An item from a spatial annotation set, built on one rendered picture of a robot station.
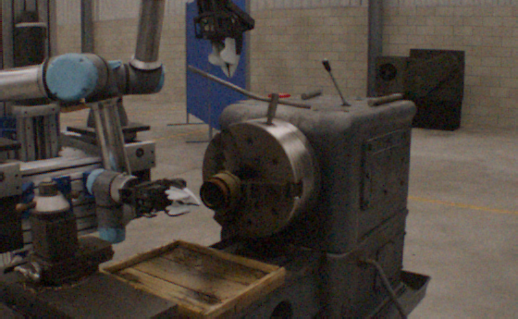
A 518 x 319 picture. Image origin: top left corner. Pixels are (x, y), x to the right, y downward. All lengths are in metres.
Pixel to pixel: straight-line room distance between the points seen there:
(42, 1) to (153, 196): 0.98
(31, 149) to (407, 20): 10.32
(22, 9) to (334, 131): 1.14
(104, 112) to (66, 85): 0.19
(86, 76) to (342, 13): 11.05
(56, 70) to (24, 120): 0.53
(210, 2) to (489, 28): 10.13
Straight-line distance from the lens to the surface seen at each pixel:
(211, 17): 1.24
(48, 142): 1.91
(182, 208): 1.25
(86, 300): 1.05
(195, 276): 1.32
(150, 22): 1.82
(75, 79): 1.34
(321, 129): 1.45
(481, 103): 11.27
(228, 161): 1.37
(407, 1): 11.75
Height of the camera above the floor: 1.42
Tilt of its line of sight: 10 degrees down
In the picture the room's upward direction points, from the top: straight up
